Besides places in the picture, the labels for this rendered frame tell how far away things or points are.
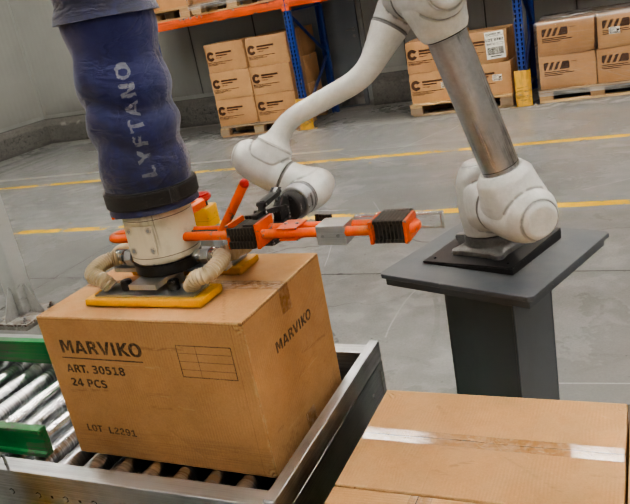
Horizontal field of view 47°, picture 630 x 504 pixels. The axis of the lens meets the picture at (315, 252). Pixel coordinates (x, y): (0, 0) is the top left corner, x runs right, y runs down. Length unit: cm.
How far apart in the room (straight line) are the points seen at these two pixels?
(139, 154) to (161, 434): 68
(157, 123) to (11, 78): 1166
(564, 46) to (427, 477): 715
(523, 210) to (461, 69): 38
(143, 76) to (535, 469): 120
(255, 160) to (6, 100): 1132
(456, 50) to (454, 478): 98
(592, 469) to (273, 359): 72
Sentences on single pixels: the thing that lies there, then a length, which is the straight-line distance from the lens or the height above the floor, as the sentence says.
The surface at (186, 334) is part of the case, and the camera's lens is 164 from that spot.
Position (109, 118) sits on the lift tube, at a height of 139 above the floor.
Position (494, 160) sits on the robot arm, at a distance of 190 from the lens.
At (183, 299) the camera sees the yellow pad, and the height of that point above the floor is 97.
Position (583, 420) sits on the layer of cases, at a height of 54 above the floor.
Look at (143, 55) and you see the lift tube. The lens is 169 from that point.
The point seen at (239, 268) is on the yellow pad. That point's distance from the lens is 180.
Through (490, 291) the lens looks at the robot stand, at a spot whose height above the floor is 75.
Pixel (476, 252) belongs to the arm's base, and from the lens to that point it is 216.
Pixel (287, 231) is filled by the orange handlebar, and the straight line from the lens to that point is 161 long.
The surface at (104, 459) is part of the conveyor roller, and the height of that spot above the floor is 54.
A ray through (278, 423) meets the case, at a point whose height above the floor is 66.
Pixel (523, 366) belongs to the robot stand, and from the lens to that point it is 225.
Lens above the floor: 156
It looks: 19 degrees down
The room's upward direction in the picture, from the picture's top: 11 degrees counter-clockwise
